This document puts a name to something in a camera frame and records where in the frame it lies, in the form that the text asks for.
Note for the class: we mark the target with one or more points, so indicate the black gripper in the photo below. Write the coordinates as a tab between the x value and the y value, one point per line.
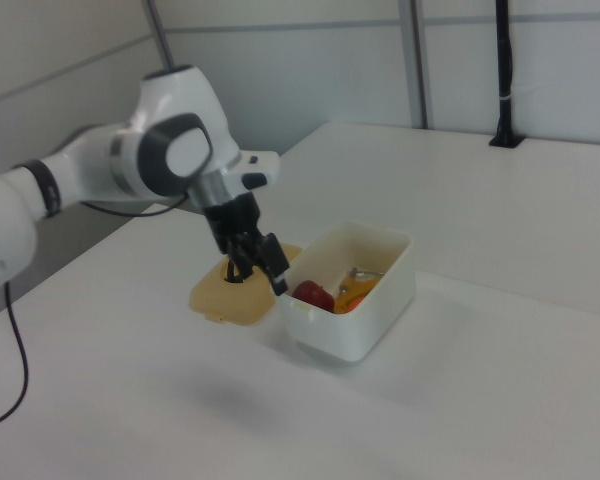
232	217

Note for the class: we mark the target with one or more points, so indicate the red apple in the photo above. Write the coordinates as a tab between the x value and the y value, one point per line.
314	295

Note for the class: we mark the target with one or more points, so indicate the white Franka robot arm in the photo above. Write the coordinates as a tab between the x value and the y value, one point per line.
180	115

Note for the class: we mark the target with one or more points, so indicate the white plastic container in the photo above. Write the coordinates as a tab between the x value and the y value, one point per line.
340	335

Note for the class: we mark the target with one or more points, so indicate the large yellow C-clamp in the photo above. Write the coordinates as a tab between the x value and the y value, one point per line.
347	292

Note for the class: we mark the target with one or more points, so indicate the black pole with base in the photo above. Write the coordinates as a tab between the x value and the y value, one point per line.
504	75

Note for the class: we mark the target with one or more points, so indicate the grey partition post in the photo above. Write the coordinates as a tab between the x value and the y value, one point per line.
161	35
421	60

